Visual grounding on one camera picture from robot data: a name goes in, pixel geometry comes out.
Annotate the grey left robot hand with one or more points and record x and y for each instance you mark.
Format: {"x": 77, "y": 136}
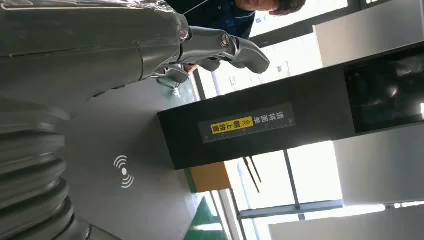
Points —
{"x": 82, "y": 43}

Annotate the brown cardboard box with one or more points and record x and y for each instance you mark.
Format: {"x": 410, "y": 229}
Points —
{"x": 210, "y": 177}

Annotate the black inbound scanner machine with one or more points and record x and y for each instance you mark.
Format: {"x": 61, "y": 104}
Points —
{"x": 265, "y": 99}

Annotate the green conveyor belt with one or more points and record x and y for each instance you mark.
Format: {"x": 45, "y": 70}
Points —
{"x": 205, "y": 218}

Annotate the person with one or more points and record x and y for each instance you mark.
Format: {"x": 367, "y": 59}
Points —
{"x": 215, "y": 15}

